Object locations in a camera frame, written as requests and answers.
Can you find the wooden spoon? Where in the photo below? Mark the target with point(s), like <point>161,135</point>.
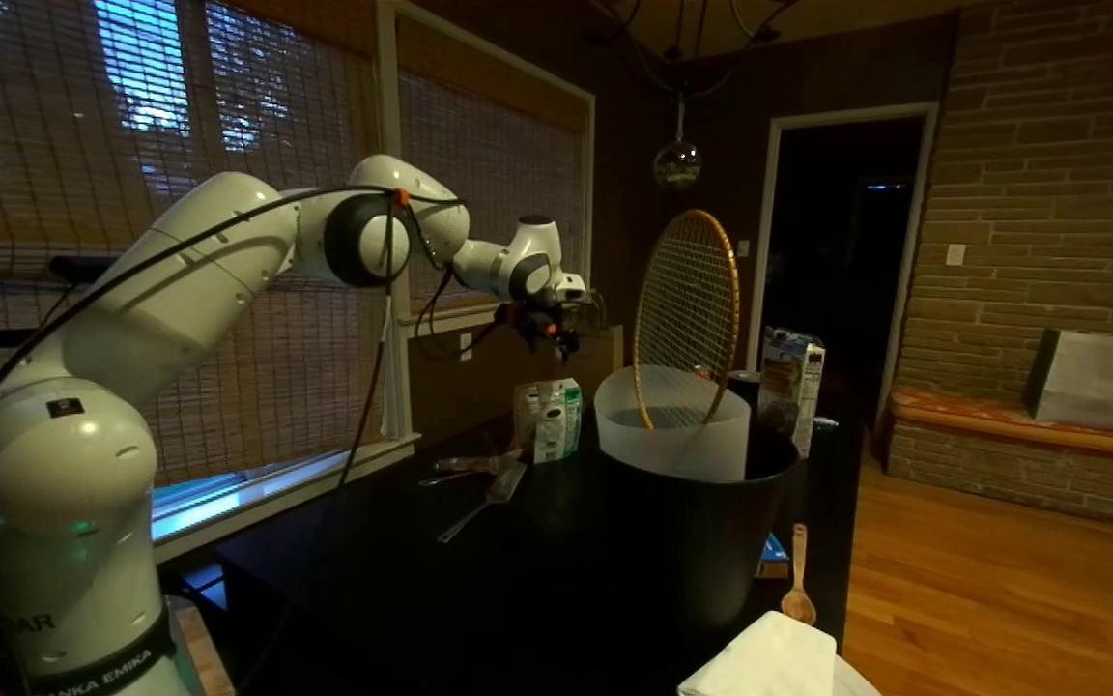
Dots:
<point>798,585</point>

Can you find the woven window blind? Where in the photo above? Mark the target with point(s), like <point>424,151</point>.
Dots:
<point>38,130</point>
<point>493,156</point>

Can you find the white box on bench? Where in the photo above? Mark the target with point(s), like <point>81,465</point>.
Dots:
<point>1101,374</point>

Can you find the brick bench with wooden top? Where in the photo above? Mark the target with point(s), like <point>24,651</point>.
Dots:
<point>1034,439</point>

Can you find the hanging glass globe lamp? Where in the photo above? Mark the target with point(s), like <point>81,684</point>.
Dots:
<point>679,160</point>

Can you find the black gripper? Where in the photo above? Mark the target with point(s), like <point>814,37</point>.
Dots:
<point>555,309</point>

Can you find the round wooden mesh racket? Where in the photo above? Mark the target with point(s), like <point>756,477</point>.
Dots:
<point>690,304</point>

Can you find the white window sill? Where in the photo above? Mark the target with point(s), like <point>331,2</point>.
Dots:
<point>260,486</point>

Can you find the folded white paper towel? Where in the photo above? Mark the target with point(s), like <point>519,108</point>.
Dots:
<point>771,660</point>

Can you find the black camera on stand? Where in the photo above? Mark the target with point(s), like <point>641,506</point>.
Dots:
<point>75,268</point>

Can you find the white window frame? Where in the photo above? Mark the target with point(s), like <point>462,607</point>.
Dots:
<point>388,80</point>

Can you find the large black bucket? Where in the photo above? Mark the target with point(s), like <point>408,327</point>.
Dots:
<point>698,541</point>

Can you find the white translucent container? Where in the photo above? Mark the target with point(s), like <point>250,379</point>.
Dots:
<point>674,439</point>

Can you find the white door frame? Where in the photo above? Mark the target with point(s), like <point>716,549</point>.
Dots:
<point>764,258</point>

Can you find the white wall outlet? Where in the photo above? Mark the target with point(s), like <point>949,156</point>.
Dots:
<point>466,345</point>

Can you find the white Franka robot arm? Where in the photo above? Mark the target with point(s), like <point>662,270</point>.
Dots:
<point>68,490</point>

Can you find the white light switch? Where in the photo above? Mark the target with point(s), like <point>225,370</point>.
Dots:
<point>956,251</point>

